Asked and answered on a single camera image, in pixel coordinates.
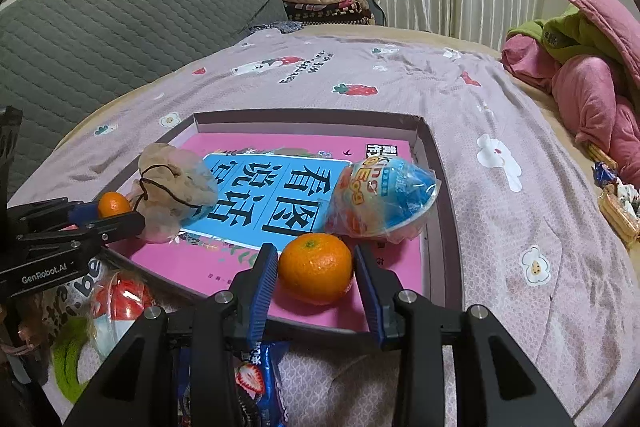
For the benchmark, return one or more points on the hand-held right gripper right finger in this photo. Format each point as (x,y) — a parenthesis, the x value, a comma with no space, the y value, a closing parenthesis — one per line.
(370,297)

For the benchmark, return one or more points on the checkered folded blanket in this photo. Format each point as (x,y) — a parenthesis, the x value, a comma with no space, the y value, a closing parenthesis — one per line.
(330,13)

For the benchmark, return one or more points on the dark patterned cloth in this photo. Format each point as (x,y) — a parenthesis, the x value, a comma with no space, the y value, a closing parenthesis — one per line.
(275,27)

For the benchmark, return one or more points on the blue candy wrapper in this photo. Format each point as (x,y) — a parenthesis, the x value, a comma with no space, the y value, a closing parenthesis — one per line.
(606,174)

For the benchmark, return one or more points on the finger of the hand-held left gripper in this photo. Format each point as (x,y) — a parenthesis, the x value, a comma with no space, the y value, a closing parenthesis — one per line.
(82,214)
(120,229)

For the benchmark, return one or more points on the pink quilt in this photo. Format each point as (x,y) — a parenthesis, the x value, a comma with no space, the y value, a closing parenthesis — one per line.
(590,92)

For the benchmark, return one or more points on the plastic-wrapped toy egg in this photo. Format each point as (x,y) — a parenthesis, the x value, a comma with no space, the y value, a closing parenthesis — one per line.
(120,302)
(380,202)

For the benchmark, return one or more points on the grey cardboard box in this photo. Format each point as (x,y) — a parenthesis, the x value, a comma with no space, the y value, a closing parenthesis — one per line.
(440,232)

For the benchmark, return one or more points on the small wafer biscuit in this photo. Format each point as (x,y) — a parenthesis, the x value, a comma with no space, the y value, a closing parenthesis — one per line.
(602,154)

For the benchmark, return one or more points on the large wafer biscuit pack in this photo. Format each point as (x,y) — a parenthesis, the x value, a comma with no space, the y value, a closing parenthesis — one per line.
(620,219)

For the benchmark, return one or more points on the green blanket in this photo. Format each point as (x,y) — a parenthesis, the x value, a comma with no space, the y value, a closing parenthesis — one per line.
(575,37)

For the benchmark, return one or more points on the person's left hand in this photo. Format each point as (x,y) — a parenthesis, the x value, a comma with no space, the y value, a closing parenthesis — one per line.
(27,329)

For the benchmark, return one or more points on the pink and blue book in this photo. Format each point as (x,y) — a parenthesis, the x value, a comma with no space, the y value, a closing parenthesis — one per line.
(300,147)

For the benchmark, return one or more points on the orange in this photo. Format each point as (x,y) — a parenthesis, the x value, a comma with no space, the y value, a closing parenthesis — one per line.
(315,269)
(114,206)

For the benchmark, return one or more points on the blue cookie packet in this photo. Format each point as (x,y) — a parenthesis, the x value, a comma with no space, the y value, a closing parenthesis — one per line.
(260,387)

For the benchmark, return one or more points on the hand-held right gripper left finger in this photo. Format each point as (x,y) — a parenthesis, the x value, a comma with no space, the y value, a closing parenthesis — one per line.
(262,297)

